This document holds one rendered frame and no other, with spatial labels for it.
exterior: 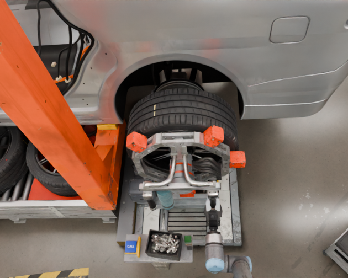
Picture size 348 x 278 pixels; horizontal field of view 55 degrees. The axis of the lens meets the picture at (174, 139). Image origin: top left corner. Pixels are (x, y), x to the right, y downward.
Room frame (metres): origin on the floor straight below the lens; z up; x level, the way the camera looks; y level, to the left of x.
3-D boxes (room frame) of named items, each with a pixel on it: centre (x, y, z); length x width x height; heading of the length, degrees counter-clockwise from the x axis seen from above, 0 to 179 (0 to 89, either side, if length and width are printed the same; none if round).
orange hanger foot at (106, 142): (1.26, 0.46, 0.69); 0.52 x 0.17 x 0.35; 169
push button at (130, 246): (0.60, 0.39, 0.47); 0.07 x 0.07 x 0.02; 79
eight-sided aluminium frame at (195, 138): (0.92, -0.02, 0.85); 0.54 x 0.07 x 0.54; 79
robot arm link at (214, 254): (0.37, -0.09, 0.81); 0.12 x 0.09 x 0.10; 169
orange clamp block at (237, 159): (0.86, -0.33, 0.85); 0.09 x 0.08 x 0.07; 79
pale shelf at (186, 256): (0.57, 0.22, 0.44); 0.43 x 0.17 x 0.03; 79
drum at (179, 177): (0.85, -0.01, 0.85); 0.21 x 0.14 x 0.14; 169
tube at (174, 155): (0.82, 0.10, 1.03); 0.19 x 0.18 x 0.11; 169
